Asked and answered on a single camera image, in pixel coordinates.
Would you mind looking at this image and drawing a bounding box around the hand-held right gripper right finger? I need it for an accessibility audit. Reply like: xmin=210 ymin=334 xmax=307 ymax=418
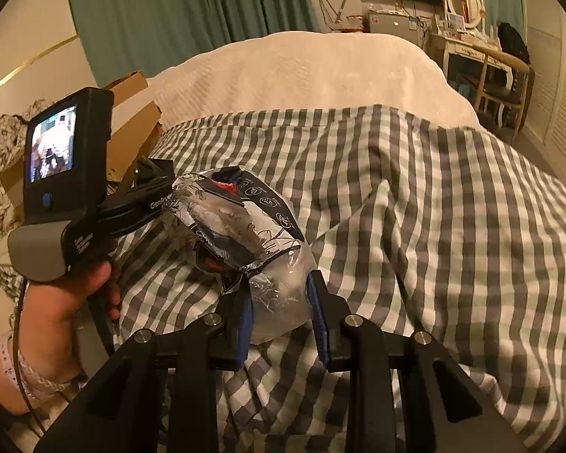
xmin=306 ymin=270 xmax=529 ymax=453

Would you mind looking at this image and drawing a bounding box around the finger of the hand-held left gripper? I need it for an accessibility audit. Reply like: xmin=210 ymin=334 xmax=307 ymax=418
xmin=134 ymin=158 xmax=176 ymax=194

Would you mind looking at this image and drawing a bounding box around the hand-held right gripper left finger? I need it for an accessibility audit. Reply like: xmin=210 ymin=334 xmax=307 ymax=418
xmin=33 ymin=284 xmax=255 ymax=453

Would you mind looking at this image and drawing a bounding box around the brown cardboard box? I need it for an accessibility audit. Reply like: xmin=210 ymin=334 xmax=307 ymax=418
xmin=0 ymin=71 xmax=164 ymax=209

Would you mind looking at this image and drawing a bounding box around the floral printed plastic pack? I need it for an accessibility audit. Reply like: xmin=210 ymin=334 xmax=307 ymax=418
xmin=160 ymin=166 xmax=320 ymax=344

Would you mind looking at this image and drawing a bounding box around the person's left hand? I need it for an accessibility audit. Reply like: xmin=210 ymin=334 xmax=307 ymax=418
xmin=21 ymin=240 xmax=124 ymax=388

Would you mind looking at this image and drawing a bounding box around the black white floral bedding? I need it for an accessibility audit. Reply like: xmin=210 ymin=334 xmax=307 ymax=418
xmin=0 ymin=99 xmax=48 ymax=304

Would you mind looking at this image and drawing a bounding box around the grey white gingham blanket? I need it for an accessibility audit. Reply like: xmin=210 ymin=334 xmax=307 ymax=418
xmin=9 ymin=104 xmax=566 ymax=453

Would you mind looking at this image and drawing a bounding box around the wide green curtain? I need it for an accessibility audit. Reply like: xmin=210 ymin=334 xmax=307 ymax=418
xmin=63 ymin=0 xmax=322 ymax=91

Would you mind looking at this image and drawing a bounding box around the cream textured bedspread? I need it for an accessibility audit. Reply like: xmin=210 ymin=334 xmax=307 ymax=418
xmin=144 ymin=31 xmax=482 ymax=131

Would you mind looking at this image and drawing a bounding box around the small white fridge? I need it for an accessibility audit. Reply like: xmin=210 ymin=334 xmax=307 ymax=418
xmin=365 ymin=7 xmax=428 ymax=49

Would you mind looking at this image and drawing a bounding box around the wooden chair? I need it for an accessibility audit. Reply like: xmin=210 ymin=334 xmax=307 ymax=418
xmin=472 ymin=46 xmax=537 ymax=134

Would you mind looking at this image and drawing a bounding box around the white vanity desk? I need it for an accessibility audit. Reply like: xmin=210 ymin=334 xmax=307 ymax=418
xmin=427 ymin=28 xmax=506 ymax=101

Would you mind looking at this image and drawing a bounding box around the black backpack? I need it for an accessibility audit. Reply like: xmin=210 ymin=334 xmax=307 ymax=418
xmin=497 ymin=22 xmax=532 ymax=65

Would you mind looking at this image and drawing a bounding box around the white louvred wardrobe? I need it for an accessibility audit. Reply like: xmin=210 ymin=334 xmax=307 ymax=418
xmin=519 ymin=0 xmax=566 ymax=171

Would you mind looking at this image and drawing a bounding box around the white oval vanity mirror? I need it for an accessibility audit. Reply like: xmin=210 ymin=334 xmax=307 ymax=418
xmin=446 ymin=0 xmax=486 ymax=29

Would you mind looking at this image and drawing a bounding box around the thin black cable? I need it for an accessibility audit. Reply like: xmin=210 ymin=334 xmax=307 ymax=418
xmin=12 ymin=278 xmax=48 ymax=441

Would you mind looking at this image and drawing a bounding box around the white braided wrist bracelet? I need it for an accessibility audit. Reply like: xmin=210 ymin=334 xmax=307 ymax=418
xmin=0 ymin=334 xmax=72 ymax=403

